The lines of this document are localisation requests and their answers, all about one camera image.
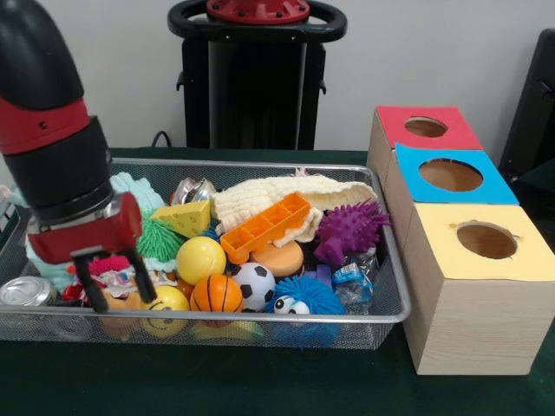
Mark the dark green tablecloth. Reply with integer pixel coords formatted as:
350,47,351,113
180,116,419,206
0,146,555,416

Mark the orange round sponge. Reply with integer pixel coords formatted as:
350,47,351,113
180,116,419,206
250,240,306,279

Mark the yellow tennis ball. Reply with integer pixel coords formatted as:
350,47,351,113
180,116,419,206
175,236,227,287

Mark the blue fuzzy ball with eyes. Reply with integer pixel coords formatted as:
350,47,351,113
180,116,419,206
266,276,348,347

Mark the clear mesh bin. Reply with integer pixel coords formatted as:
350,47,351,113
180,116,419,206
0,155,413,352

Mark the purple spiky ball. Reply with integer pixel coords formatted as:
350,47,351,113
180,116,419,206
312,198,392,266

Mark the black stand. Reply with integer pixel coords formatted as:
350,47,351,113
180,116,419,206
498,29,555,183

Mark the black and white soccer ball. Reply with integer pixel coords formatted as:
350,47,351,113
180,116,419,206
232,262,278,313

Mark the yellow smiley ball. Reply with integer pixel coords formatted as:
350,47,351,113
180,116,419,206
141,284,192,337

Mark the mint green muslin cloth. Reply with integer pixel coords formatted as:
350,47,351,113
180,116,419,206
8,172,177,283

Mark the orange plastic toy block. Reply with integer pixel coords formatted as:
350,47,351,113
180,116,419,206
219,192,313,264

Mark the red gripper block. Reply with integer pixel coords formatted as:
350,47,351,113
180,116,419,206
27,192,159,314

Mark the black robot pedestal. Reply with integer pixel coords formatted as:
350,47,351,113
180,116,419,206
166,0,348,151

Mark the silver drink can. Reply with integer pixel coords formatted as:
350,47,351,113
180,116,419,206
0,276,61,309

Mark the green puffer ball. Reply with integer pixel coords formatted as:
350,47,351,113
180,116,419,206
137,211,186,263

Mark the orange toy basketball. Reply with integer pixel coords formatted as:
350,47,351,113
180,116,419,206
189,275,245,328

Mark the cream muslin cloth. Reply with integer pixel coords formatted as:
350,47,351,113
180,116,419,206
210,173,379,248

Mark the wooden box with three holes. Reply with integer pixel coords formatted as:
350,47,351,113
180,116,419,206
367,105,555,376

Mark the orange plush toy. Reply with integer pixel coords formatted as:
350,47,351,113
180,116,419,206
100,289,144,340

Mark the yellow sponge block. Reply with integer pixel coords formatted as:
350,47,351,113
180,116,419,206
150,198,212,238

